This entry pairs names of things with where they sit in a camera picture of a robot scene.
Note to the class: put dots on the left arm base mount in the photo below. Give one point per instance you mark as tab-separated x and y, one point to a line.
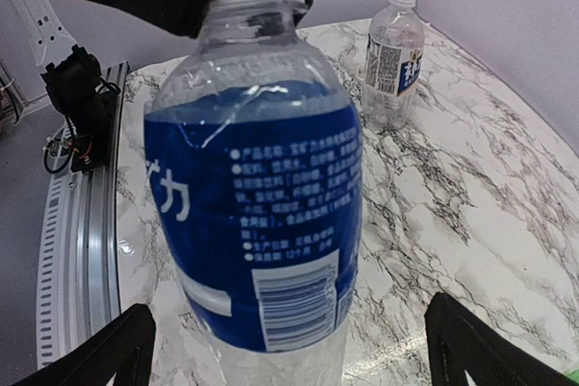
89	105

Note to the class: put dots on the green plastic bottle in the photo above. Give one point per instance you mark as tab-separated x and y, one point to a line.
573	376

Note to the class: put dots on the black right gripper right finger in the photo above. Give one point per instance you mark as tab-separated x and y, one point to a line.
462	347

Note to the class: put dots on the clear bottle blue label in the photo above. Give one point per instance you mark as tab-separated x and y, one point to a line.
254	157

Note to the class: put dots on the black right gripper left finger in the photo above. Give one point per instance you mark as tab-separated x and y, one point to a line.
120	353

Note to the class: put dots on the aluminium front rail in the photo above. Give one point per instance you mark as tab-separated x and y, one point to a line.
77	281

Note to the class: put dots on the clear bottle white cap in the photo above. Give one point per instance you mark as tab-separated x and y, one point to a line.
393	62

